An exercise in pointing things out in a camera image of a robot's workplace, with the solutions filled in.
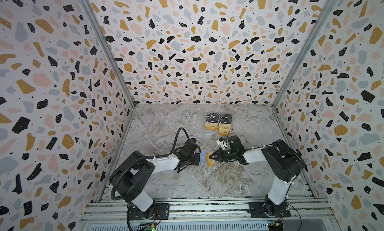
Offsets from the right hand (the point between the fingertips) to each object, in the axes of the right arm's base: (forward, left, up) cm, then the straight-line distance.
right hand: (210, 155), depth 89 cm
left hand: (-1, +5, -1) cm, 5 cm away
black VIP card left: (+26, -2, +4) cm, 26 cm away
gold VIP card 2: (+21, -1, 0) cm, 21 cm away
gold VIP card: (-3, 0, -3) cm, 4 cm away
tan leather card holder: (0, +4, -4) cm, 6 cm away
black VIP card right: (+25, -11, +3) cm, 28 cm away
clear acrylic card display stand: (+19, +1, -3) cm, 19 cm away
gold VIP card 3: (+20, -10, -1) cm, 23 cm away
